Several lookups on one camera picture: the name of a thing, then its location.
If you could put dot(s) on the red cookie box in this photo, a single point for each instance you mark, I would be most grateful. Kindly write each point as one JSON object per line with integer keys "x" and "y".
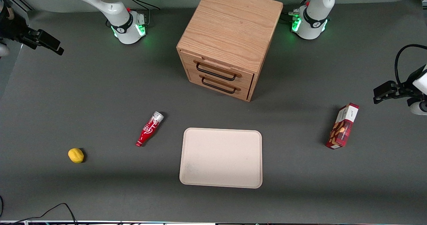
{"x": 343, "y": 126}

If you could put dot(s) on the aluminium frame rail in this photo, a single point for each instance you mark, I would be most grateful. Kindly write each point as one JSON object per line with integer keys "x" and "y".
{"x": 15, "y": 0}

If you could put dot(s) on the beige plastic tray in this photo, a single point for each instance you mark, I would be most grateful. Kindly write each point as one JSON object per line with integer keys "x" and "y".
{"x": 220, "y": 158}

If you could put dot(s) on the yellow lemon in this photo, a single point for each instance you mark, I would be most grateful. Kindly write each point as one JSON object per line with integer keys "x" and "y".
{"x": 75, "y": 155}

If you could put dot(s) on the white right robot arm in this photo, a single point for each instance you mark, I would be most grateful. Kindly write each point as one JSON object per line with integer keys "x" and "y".
{"x": 110, "y": 5}

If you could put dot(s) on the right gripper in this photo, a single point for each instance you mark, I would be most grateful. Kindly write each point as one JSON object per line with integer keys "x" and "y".
{"x": 10, "y": 28}

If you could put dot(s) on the wooden drawer cabinet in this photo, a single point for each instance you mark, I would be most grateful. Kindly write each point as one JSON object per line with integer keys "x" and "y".
{"x": 233, "y": 21}

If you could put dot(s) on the red sauce bottle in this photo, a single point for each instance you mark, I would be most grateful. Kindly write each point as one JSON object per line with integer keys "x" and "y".
{"x": 148, "y": 130}

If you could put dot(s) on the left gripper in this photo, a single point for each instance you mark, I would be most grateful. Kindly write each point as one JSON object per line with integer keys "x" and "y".
{"x": 407, "y": 86}

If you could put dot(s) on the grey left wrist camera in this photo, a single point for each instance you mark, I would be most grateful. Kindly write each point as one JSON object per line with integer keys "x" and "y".
{"x": 418, "y": 107}

